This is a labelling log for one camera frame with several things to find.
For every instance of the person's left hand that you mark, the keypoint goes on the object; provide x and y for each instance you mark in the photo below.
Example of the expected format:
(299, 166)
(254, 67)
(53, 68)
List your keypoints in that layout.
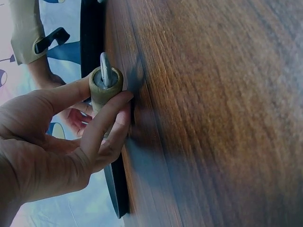
(47, 163)

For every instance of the person's left fingers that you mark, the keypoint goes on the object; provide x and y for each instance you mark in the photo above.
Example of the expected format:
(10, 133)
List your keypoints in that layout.
(94, 137)

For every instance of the person's left thumb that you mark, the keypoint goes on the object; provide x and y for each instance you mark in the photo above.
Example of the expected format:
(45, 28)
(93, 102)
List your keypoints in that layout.
(71, 94)

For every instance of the person's right fingers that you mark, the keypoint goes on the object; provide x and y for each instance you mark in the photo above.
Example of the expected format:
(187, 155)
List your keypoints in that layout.
(84, 108)

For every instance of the person's right hand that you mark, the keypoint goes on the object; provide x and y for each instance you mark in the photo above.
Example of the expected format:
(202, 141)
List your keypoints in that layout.
(67, 118)

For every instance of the person's right forearm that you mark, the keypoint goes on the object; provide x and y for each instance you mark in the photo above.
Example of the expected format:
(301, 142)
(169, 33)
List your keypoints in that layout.
(26, 28)

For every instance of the person's left forearm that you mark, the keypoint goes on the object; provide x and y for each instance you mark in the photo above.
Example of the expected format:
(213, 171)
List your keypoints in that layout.
(6, 196)

